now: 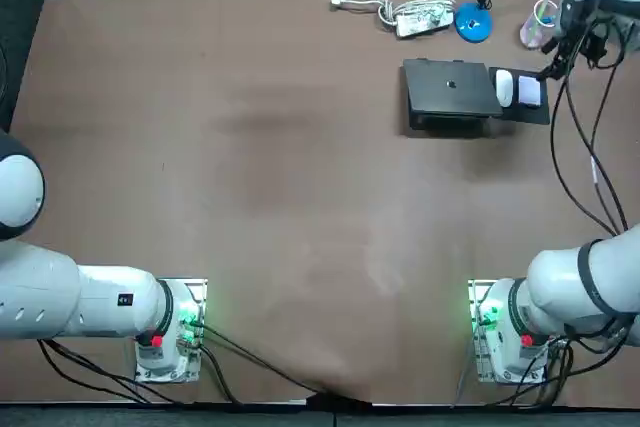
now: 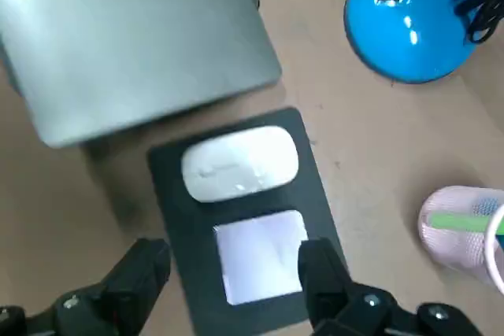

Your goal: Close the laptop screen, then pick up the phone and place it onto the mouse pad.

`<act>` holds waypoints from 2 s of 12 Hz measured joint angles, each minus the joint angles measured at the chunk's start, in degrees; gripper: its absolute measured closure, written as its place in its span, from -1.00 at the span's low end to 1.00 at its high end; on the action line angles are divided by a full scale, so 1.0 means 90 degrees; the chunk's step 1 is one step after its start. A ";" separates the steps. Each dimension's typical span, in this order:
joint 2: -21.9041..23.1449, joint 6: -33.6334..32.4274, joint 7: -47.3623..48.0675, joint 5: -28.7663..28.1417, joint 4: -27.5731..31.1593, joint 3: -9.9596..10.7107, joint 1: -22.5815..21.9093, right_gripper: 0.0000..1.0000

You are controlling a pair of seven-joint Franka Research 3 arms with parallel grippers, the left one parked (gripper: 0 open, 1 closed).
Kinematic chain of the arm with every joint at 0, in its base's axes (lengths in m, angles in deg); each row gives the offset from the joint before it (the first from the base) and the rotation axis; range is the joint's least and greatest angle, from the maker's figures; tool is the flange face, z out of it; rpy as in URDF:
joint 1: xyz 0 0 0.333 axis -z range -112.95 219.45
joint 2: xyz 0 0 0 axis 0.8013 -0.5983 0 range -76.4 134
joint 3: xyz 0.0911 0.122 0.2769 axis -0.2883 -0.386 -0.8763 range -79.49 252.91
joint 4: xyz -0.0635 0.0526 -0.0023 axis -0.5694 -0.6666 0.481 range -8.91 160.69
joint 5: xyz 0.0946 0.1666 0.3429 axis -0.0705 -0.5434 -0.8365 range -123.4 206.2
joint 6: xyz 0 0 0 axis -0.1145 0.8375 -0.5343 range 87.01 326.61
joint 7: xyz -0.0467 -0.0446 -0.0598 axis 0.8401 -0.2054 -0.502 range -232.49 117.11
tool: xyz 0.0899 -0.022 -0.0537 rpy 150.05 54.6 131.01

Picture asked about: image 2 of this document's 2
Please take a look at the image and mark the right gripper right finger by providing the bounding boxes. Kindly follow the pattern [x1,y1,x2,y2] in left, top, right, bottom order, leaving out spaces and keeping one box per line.
[297,237,486,336]

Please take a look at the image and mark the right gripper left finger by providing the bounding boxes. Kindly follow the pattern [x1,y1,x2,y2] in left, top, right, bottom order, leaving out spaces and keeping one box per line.
[0,237,173,336]

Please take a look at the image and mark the grey laptop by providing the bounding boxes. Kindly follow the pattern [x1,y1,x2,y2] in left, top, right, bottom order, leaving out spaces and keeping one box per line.
[0,0,284,150]

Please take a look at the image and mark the black mouse pad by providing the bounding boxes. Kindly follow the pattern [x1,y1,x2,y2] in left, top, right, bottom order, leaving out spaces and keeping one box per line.
[146,106,350,327]

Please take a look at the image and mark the white computer mouse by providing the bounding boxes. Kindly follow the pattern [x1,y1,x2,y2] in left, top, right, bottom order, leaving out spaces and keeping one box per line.
[180,125,298,203]

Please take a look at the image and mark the pink mesh pen cup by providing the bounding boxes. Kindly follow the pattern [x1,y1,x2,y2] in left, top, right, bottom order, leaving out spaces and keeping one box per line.
[417,185,504,294]

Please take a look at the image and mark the green and blue pen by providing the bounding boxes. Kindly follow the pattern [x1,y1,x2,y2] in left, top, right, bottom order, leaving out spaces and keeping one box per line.
[431,212,491,234]

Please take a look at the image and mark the black lamp cord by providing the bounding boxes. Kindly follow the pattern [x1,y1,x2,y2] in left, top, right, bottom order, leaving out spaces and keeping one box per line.
[454,0,504,44]

